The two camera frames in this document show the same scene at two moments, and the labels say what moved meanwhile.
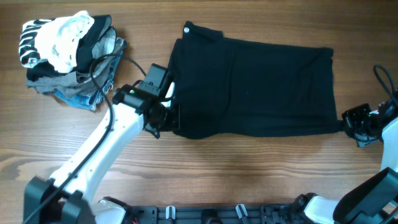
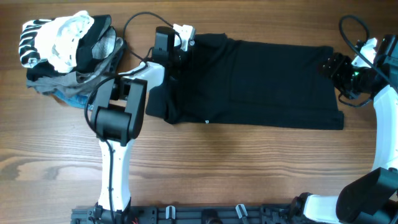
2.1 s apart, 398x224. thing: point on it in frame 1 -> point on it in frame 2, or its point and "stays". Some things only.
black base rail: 260,214 stays
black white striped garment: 28,51 stays
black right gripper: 348,118 -> 336,65
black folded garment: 101,23 stays
